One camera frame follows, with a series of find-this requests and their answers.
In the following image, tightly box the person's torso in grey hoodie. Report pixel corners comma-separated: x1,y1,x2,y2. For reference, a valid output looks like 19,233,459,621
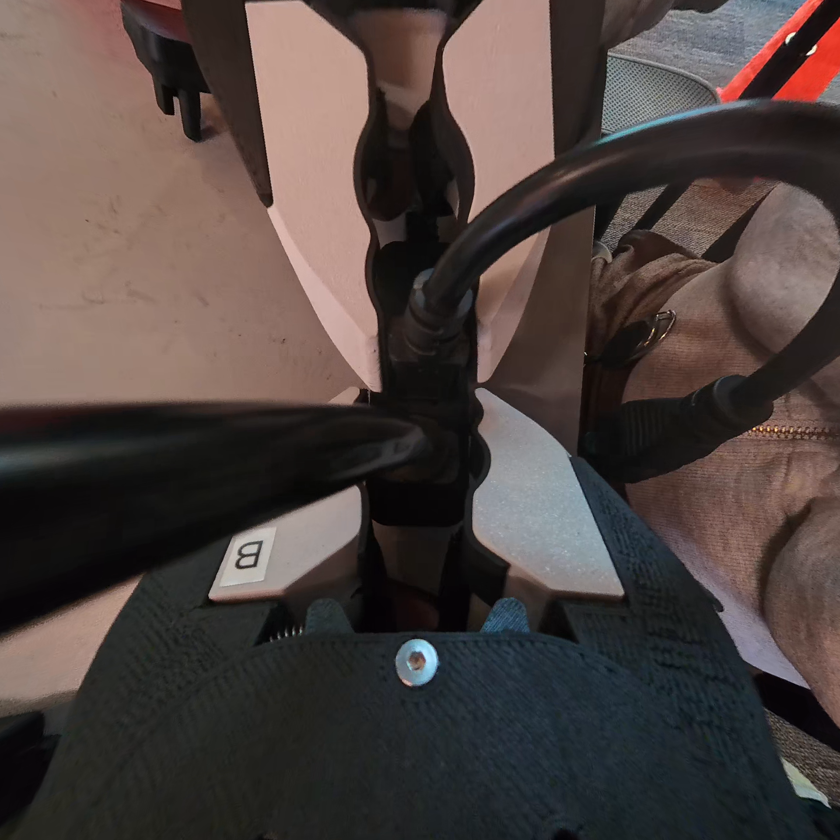
584,184,840,706

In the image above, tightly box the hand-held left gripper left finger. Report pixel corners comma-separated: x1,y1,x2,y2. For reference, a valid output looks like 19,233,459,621
209,484,376,605

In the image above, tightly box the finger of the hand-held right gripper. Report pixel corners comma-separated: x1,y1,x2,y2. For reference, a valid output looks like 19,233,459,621
246,0,395,389
433,0,557,387

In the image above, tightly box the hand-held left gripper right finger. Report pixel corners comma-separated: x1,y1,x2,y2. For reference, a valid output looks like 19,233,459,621
462,387,626,601

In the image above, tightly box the black pronged adapter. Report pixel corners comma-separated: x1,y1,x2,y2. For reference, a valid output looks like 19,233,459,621
121,0,212,142

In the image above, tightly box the grey mesh chair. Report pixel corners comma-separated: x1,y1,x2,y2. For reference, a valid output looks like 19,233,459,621
594,52,749,260

